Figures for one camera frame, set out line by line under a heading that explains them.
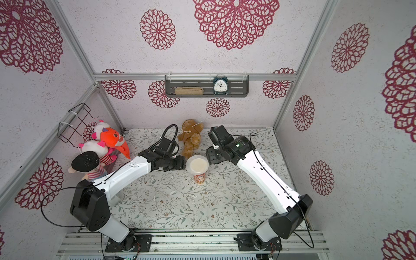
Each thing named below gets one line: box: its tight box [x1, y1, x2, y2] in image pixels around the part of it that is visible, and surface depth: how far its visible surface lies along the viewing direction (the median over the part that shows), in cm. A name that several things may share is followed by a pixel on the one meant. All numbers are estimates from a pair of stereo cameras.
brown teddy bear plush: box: [177, 119, 204, 159], surface depth 109 cm
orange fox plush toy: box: [100, 127, 132, 160], surface depth 91 cm
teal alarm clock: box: [213, 74, 230, 95], surface depth 92 cm
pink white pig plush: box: [79, 119, 117, 167], surface depth 88 cm
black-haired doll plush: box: [68, 151, 108, 181], surface depth 79 cm
